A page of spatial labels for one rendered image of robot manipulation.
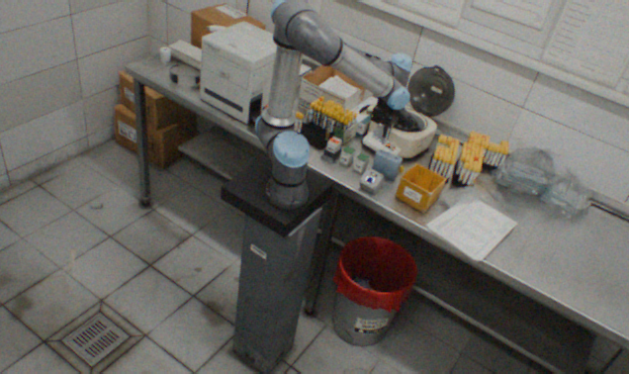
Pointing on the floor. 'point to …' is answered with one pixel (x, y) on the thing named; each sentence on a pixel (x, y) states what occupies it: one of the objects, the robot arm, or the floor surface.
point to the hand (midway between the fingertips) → (385, 141)
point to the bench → (425, 285)
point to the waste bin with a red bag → (358, 323)
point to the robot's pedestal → (271, 291)
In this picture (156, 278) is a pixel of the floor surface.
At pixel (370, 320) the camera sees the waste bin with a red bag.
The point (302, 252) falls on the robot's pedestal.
